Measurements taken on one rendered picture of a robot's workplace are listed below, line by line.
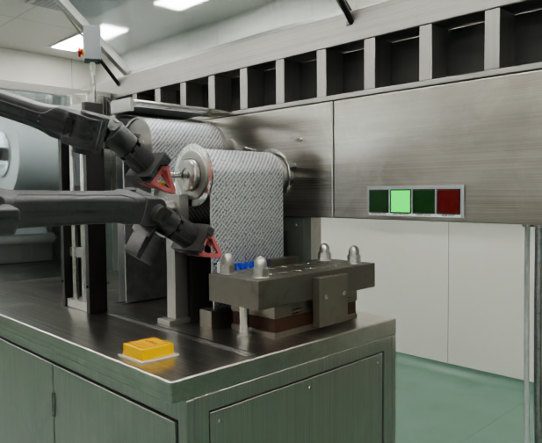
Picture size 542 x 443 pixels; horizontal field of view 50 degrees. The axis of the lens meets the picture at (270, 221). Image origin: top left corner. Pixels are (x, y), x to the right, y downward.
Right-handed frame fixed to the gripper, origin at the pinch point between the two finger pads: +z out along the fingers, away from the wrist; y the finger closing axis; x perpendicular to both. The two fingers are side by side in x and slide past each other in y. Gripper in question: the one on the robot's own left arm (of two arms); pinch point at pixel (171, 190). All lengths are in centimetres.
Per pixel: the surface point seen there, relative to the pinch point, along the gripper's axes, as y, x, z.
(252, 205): 7.9, 8.7, 16.5
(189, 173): 2.4, 5.1, 0.2
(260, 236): 8.0, 4.3, 23.4
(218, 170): 7.7, 8.4, 3.1
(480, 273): -51, 131, 244
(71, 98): -69, 30, -11
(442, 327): -77, 102, 269
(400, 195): 38, 22, 29
